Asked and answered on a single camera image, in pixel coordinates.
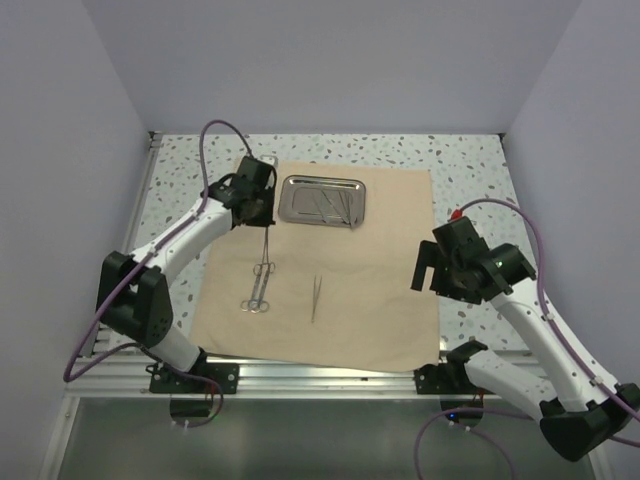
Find aluminium front rail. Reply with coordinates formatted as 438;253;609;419
64;353;587;399

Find aluminium rail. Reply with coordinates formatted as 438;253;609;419
64;353;587;399
81;130;163;357

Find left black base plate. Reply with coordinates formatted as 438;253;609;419
145;362;240;395

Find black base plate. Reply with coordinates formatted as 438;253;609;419
413;363;491;395
145;362;240;395

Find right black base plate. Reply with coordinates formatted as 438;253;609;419
413;363;491;395

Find purple cable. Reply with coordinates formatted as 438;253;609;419
415;197;640;480
63;119;254;427

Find steel forceps with rings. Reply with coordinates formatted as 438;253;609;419
253;227;276;276

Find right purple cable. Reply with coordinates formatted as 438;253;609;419
415;197;640;480

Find aluminium left side rail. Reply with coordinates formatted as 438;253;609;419
81;130;163;357

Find steel tweezers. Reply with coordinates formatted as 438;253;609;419
311;275;323;323

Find steel probe in tray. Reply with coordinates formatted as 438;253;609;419
339;192;356;230

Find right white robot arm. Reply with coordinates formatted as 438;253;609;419
411;216;639;461

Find steel surgical scissors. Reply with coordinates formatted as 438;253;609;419
240;273;261;313
251;270;270;313

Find steel instrument tray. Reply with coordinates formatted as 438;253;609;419
278;175;367;229

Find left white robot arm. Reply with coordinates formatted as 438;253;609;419
96;155;278;393

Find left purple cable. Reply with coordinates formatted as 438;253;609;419
63;119;254;427

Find beige cloth wrap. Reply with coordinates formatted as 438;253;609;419
189;162;440;372

